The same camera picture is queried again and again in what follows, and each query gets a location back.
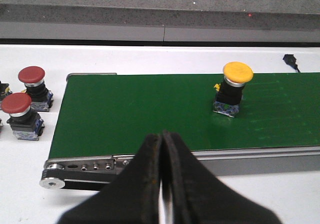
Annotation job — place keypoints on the red mushroom push button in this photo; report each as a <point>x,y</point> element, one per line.
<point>33,79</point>
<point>25,123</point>

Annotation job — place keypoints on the green conveyor belt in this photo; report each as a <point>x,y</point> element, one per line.
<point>112,114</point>

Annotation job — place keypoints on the push button contact block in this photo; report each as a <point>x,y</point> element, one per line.
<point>1,125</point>

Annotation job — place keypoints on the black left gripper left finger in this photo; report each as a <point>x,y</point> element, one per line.
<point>132,198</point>

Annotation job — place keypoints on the grey granite slab left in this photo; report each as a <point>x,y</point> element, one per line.
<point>251,14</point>

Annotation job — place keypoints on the black push button body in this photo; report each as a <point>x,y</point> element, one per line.
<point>4,90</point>

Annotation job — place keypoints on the black sensor with cable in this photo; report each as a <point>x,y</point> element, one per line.
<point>291,61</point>

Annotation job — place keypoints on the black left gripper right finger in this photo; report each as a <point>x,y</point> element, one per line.
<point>196,196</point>

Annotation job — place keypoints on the yellow mushroom push button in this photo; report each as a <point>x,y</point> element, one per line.
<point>229,92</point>

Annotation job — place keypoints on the aluminium conveyor frame rail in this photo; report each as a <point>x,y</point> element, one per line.
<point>93,172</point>

